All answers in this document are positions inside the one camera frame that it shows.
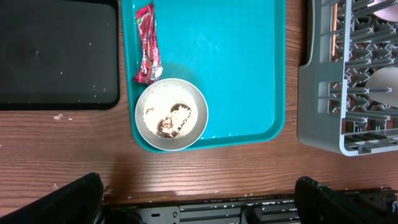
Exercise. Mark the red snack wrapper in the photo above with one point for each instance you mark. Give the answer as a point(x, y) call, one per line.
point(151, 68)

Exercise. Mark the small white cup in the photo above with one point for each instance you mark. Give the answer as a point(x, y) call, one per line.
point(382, 85)

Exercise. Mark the black plastic tray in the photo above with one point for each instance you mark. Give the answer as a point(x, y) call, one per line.
point(59, 55)

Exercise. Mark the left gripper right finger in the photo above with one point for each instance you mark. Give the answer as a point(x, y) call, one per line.
point(317, 203)

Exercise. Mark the teal serving tray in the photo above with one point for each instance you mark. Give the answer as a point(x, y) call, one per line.
point(233, 51)

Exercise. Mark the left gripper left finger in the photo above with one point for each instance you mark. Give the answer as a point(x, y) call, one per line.
point(77, 202)

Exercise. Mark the bowl with rice leftovers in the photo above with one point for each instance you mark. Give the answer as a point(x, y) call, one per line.
point(171, 114)

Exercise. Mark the pink bowl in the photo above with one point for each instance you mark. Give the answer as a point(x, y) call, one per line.
point(388, 14)

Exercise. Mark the grey dishwasher rack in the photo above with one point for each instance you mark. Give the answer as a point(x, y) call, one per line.
point(334, 110)

